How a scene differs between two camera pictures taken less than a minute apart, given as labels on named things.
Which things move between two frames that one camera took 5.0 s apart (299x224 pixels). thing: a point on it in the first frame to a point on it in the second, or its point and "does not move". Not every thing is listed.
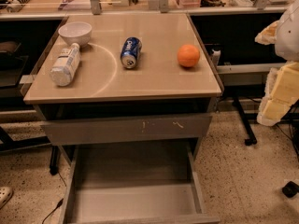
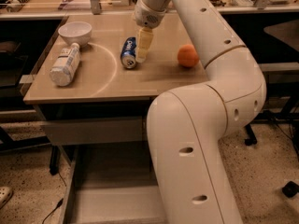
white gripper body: x=288 y=36 to x=146 y=15
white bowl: x=76 y=33 does not move
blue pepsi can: x=130 y=53 does not move
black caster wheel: x=291 y=189 does not move
